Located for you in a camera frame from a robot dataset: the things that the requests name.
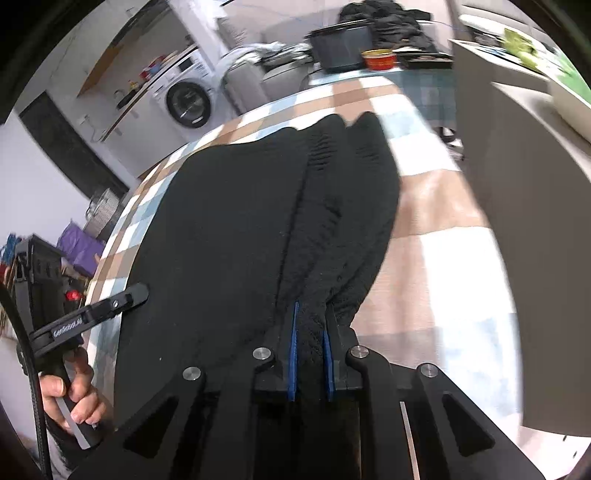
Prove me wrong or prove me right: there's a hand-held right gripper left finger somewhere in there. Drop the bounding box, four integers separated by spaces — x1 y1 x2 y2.
69 302 301 480

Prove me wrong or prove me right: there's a green toy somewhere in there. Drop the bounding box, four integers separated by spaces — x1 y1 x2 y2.
502 27 537 62

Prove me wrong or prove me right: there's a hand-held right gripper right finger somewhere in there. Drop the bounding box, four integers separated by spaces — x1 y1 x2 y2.
323 309 546 480

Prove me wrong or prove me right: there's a purple bag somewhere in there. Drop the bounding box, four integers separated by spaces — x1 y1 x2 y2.
58 220 106 278

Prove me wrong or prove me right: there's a beige low cabinet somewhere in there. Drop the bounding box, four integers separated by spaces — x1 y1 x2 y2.
450 39 553 163
466 80 591 445

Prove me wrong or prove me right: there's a black cable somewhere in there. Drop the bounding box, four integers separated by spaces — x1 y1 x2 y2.
0 284 53 480

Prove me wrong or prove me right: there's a black bin container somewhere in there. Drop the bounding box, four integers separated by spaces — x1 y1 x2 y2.
307 19 375 73

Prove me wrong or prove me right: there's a black knit sweater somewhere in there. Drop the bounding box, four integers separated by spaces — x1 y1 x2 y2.
113 112 402 480

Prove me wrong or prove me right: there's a white washing machine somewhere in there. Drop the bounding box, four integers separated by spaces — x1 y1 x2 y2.
148 46 220 141

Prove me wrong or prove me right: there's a checkered cloth covered table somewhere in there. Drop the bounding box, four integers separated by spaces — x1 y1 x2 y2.
85 76 522 445

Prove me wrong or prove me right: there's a person's left forearm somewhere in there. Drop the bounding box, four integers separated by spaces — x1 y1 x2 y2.
45 415 112 477

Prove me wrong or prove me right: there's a light grey throw blanket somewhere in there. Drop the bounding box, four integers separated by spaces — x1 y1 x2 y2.
217 41 297 85

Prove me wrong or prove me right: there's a red bowl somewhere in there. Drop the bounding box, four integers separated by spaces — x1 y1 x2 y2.
361 48 399 71

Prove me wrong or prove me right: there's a white basin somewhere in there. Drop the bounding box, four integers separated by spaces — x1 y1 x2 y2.
549 65 591 145

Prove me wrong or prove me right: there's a teal checked tablecloth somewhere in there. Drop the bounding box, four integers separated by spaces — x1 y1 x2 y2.
307 67 459 140

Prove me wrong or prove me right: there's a black food tray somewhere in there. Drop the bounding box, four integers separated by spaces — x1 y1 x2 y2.
397 51 456 71

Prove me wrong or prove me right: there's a green plastic bag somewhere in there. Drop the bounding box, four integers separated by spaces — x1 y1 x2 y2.
554 50 591 94

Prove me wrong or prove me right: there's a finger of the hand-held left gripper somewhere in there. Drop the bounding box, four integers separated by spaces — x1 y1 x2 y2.
30 284 149 355

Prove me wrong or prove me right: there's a group of shoes on rack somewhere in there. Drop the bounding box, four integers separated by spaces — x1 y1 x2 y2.
0 233 29 343

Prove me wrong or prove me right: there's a woven laundry basket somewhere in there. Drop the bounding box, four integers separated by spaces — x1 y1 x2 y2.
85 187 124 241

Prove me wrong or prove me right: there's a person's left hand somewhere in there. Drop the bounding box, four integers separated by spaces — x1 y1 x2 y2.
39 346 110 428

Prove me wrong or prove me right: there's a black jacket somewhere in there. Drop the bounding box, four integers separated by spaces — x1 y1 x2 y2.
339 1 439 51

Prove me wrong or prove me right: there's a grey sofa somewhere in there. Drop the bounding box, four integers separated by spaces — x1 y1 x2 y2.
222 18 325 116

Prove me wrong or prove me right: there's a kitchen counter cabinet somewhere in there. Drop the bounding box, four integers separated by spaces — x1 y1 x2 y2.
99 46 200 145

